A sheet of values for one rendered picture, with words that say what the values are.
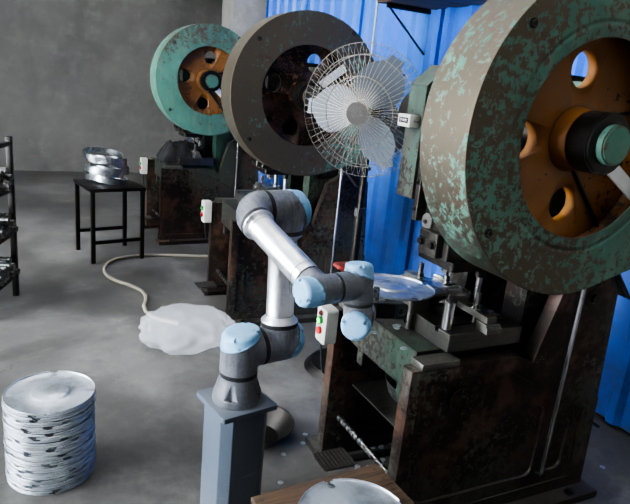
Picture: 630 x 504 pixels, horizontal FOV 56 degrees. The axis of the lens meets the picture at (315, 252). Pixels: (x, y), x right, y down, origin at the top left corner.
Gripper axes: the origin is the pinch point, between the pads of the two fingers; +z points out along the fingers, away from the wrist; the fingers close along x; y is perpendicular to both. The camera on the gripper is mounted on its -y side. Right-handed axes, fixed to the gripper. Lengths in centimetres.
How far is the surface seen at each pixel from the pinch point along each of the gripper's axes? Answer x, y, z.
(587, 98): -63, -47, -6
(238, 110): -52, 88, 108
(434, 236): -17.8, -14.1, 17.7
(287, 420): 72, 34, 46
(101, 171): -2, 220, 205
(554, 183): -40, -43, -8
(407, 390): 25.4, -13.0, -7.6
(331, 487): 47, 3, -31
